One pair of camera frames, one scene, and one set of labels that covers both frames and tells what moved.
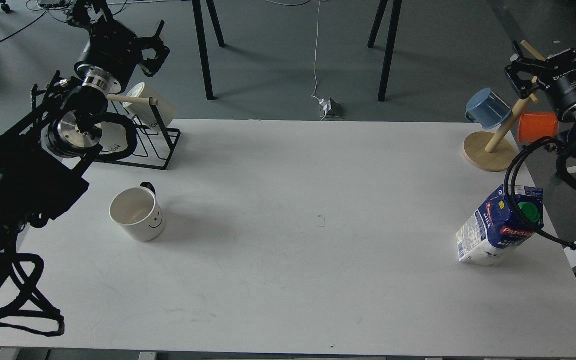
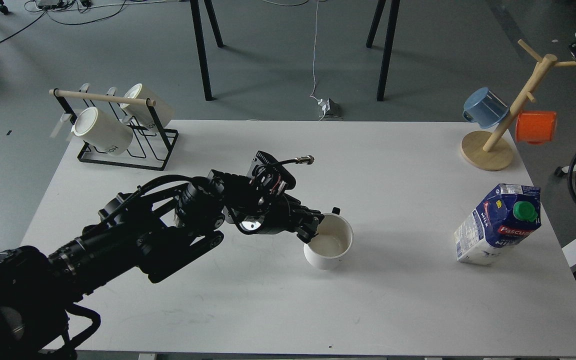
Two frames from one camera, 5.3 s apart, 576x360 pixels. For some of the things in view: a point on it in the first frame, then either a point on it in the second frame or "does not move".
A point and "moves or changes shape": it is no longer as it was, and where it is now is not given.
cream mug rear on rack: [144, 112] does not move
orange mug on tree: [533, 126] does not move
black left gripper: [113, 52] → [263, 206]
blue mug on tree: [484, 107] does not move
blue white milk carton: [494, 230] does not move
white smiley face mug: [138, 210] moves or changes shape
